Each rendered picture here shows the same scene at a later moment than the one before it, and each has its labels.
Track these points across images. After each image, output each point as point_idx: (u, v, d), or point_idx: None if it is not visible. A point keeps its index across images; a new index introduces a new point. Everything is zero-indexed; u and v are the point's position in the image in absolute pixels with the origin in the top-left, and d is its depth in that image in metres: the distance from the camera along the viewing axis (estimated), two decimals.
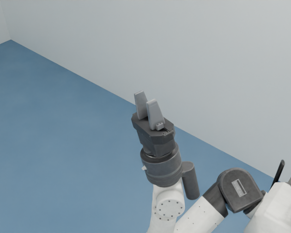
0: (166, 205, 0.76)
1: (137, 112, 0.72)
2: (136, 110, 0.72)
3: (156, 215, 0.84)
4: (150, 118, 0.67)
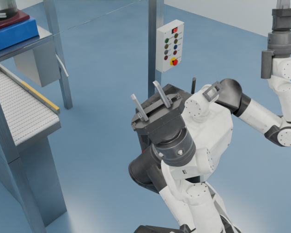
0: (208, 158, 0.82)
1: (144, 113, 0.71)
2: (142, 113, 0.71)
3: (201, 193, 0.86)
4: (165, 96, 0.71)
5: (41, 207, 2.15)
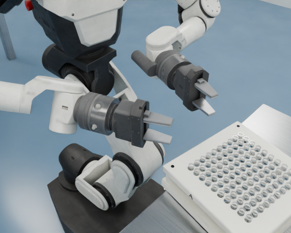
0: (65, 131, 0.80)
1: (151, 123, 0.72)
2: (152, 122, 0.72)
3: (30, 109, 0.76)
4: (154, 142, 0.75)
5: None
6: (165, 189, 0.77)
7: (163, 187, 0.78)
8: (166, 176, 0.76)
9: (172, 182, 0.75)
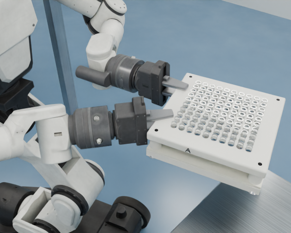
0: None
1: (155, 120, 0.72)
2: (156, 119, 0.72)
3: (22, 149, 0.66)
4: None
5: None
6: (152, 157, 0.74)
7: (149, 156, 0.74)
8: (150, 144, 0.72)
9: (159, 146, 0.72)
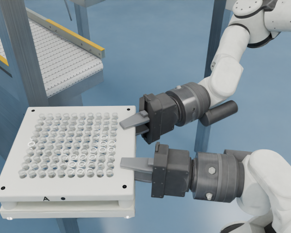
0: None
1: (134, 116, 0.73)
2: (133, 115, 0.73)
3: (212, 68, 0.88)
4: None
5: None
6: None
7: None
8: None
9: None
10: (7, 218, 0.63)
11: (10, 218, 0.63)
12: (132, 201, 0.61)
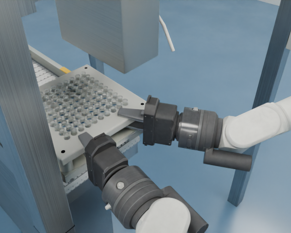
0: None
1: (137, 111, 0.75)
2: (137, 109, 0.74)
3: None
4: (134, 121, 0.77)
5: None
6: None
7: None
8: None
9: None
10: None
11: None
12: (68, 169, 0.67)
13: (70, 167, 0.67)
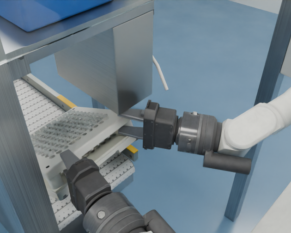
0: None
1: (137, 111, 0.75)
2: (137, 110, 0.74)
3: None
4: (134, 129, 0.78)
5: None
6: None
7: None
8: (132, 123, 0.80)
9: None
10: None
11: None
12: (57, 184, 0.67)
13: (59, 181, 0.67)
